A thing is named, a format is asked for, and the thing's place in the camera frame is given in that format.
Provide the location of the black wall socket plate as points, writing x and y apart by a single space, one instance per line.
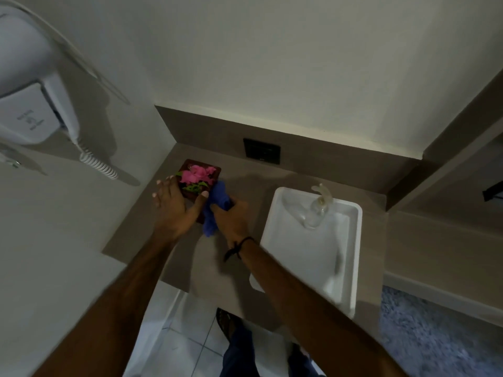
261 151

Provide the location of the person's left hand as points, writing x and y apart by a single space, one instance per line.
173 210

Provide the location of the blue shaggy rug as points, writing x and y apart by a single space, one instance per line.
436 335

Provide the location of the person's right forearm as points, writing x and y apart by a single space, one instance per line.
314 310

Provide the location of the person's blue trouser legs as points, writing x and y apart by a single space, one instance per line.
243 353

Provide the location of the person's dark shoe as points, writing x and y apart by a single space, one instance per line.
227 323

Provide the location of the blue cleaning cloth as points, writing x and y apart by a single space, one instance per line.
216 206

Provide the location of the brown wooden flower box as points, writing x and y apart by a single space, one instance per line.
198 180

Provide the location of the person's left forearm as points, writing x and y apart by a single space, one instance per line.
118 306

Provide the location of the person's right hand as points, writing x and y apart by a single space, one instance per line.
232 221

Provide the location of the white wall-mounted hair dryer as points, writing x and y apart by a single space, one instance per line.
33 94

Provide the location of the black wrist band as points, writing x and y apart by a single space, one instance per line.
235 247

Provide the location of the person's left thumb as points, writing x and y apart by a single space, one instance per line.
201 199

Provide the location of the pink flowers with green leaves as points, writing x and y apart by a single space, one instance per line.
198 175

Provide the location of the white rectangular sink basin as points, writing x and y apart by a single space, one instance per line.
314 247

